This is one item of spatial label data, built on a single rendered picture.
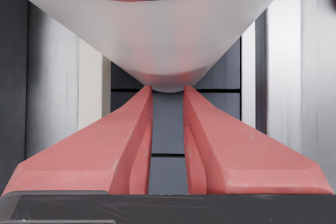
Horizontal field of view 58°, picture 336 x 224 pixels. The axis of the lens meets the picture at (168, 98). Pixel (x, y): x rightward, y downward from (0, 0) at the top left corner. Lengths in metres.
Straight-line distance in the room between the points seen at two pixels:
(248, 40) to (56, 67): 0.14
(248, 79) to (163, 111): 0.05
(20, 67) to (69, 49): 0.04
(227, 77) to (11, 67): 0.15
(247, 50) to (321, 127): 0.10
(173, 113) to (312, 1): 0.14
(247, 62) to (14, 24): 0.16
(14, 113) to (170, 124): 0.11
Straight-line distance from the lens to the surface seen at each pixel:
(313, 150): 0.25
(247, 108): 0.19
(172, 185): 0.19
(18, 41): 0.25
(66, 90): 0.24
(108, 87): 0.16
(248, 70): 0.19
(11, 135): 0.24
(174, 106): 0.18
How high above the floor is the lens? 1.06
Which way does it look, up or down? 88 degrees down
